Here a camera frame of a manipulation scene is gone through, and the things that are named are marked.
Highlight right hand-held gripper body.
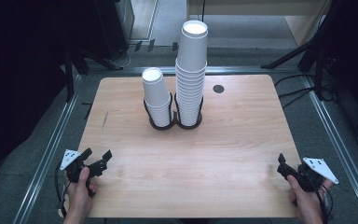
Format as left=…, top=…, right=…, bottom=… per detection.
left=292, top=157, right=339, bottom=192

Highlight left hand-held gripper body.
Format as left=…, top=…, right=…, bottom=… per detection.
left=60, top=148, right=109, bottom=185

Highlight black wire cup holder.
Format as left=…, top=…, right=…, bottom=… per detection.
left=143, top=91, right=205, bottom=131

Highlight tall stack of paper cups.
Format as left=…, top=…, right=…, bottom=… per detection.
left=174, top=20, right=209, bottom=127

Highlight person's left hand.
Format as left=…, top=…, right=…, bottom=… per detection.
left=65, top=167, right=100, bottom=217

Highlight person's right hand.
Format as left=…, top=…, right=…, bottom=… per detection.
left=286, top=174, right=334, bottom=220

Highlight short stack of paper cups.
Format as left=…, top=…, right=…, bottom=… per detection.
left=141, top=66, right=172, bottom=128

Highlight black metal stand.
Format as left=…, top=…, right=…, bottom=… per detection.
left=62, top=46, right=124, bottom=103

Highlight black tripod stand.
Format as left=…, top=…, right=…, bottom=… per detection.
left=260, top=0, right=339, bottom=101

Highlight black computer tower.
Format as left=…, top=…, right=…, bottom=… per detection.
left=93, top=0, right=135, bottom=61

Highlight light wooden cabinet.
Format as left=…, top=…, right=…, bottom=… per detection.
left=186, top=0, right=334, bottom=48

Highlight left hand-held gripper cable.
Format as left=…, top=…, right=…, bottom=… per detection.
left=54, top=161, right=72, bottom=218

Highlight hand-held gripper cable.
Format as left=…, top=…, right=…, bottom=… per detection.
left=54, top=161, right=72, bottom=218
left=304, top=173, right=335, bottom=224

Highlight right hand-held gripper cable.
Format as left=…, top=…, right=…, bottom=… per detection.
left=304, top=173, right=335, bottom=224

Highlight aluminium frame rail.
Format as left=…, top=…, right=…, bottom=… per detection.
left=302, top=76, right=358, bottom=224
left=12, top=74, right=84, bottom=224

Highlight black floor cable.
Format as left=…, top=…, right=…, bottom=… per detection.
left=273, top=73, right=308, bottom=89
left=278, top=87, right=315, bottom=110

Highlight white floor cable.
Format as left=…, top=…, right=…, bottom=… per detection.
left=117, top=43, right=138, bottom=68

